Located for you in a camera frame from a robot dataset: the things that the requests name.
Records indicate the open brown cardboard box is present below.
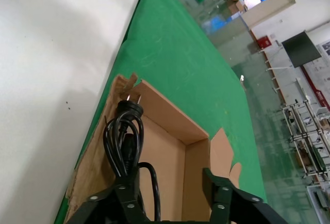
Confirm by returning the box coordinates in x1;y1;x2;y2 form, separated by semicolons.
66;73;243;224

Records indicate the green table cloth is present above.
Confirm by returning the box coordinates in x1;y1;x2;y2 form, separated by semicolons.
53;0;269;224

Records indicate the pipe frame workbench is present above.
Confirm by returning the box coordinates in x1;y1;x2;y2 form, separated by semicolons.
282;99;320;145
293;131;330;182

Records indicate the black power cable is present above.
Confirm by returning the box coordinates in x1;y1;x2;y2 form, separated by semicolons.
103;94;162;222

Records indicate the brown cardboard carton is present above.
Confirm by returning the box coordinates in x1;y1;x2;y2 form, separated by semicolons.
227;0;249;15

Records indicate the black flat monitor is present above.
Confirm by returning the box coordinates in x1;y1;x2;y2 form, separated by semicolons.
282;29;323;69

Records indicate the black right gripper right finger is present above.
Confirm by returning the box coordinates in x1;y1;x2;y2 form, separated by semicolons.
203;168;287;224

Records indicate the red wall cabinet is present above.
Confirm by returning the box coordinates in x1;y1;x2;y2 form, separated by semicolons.
257;36;272;49

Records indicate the white shelf rack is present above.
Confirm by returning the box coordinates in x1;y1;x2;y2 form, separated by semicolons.
306;184;330;211

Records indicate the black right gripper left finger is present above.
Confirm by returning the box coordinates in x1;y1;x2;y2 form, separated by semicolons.
65;168;153;224

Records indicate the white red wall poster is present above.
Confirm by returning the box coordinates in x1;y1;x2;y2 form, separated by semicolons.
300;40;330;111

